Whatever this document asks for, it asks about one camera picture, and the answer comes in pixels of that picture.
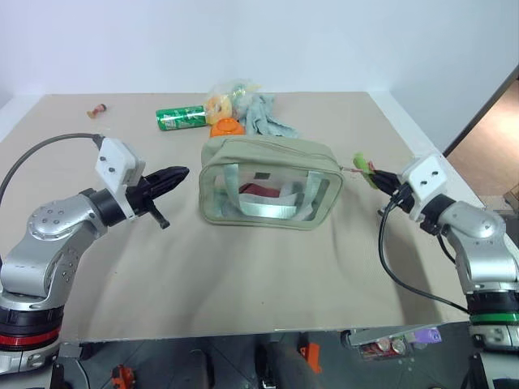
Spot yellow orange plastic bag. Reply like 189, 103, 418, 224
205, 95, 234, 125

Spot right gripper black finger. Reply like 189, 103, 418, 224
372, 169, 402, 184
373, 180, 401, 196

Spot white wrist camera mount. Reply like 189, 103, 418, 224
94, 137, 147, 220
399, 155, 449, 223

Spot orange round lid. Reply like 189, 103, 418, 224
210, 117, 246, 138

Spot green zipper pull tag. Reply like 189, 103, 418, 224
341, 152, 379, 190

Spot purple plastic piece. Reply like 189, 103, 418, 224
413, 327, 441, 345

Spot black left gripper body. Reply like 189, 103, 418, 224
124, 174, 172, 231

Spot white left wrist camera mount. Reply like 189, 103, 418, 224
94, 137, 147, 220

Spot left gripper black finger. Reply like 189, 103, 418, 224
144, 177, 187, 200
152, 165, 191, 184

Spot green soda can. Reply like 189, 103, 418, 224
156, 105, 208, 132

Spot red item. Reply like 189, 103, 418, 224
238, 182, 281, 199

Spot teal terry cloth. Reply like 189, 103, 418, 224
236, 93, 303, 139

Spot grey left arm cable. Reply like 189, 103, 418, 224
0, 133, 105, 195

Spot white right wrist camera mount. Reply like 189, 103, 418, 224
399, 155, 449, 223

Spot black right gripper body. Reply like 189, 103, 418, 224
388, 181, 415, 212

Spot clear plastic bag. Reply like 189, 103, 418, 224
205, 79, 264, 125

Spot beige clear toiletry bag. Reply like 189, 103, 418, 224
197, 135, 345, 231

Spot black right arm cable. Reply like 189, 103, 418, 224
378, 194, 472, 314

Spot orange table clamp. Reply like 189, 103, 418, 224
299, 342, 324, 374
112, 364, 137, 389

